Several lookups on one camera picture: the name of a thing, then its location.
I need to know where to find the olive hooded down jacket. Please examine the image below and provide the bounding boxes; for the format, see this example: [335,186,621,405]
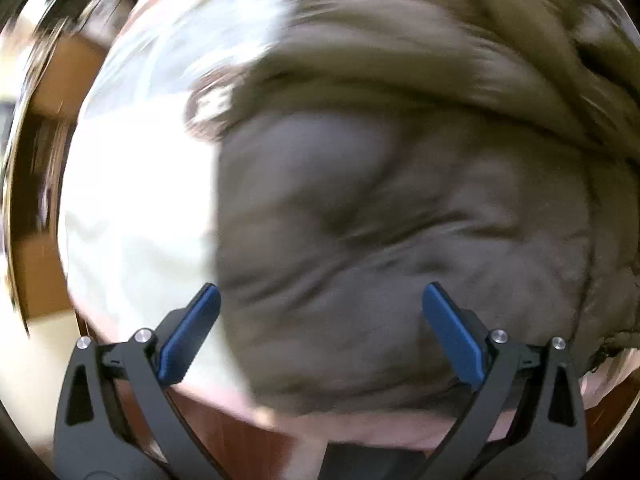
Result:
[198,0,639,415]

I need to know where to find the pink grey patchwork bedsheet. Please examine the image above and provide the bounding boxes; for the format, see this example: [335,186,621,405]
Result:
[54,0,622,451]

